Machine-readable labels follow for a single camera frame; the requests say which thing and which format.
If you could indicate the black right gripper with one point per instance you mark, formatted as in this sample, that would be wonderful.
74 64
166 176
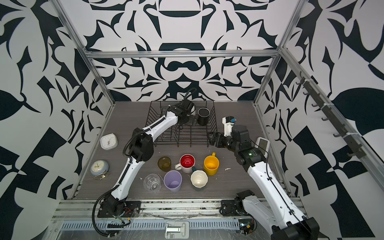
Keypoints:
217 135

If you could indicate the black mug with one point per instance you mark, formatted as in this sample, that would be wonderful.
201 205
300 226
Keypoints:
203 116

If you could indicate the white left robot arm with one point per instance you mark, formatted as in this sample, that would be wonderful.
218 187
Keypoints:
138 150

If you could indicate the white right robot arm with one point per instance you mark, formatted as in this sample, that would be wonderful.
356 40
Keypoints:
282 219

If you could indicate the yellow mug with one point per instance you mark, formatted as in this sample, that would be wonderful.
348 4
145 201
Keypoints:
211 164

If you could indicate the white mug red inside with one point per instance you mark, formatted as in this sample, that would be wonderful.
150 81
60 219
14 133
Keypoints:
186 163

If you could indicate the cream mug dark green outside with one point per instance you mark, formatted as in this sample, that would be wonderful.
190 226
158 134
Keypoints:
199 179

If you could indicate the white digital thermometer display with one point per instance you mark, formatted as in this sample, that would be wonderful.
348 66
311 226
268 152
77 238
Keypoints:
264 146

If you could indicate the olive green glass cup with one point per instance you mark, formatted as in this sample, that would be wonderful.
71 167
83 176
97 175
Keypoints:
165 164

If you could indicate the lilac plastic cup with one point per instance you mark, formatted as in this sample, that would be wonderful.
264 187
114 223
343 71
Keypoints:
173 181

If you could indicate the clear glass cup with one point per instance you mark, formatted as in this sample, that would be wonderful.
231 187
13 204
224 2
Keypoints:
152 183

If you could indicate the white square alarm clock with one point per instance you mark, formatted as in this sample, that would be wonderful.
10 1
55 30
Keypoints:
109 141

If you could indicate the round grey alarm clock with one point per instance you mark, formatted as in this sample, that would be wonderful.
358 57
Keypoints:
100 169

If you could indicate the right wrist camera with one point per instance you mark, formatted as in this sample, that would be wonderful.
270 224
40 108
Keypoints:
228 123

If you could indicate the black wire dish rack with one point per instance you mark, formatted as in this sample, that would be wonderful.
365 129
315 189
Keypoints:
191 133

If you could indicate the white cable duct strip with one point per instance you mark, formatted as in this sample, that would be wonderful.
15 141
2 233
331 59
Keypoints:
195 224

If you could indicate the silver latch bracket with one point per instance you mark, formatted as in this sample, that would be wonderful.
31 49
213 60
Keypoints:
177 230

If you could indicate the grey wall hook rail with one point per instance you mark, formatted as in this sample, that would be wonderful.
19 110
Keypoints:
333 115

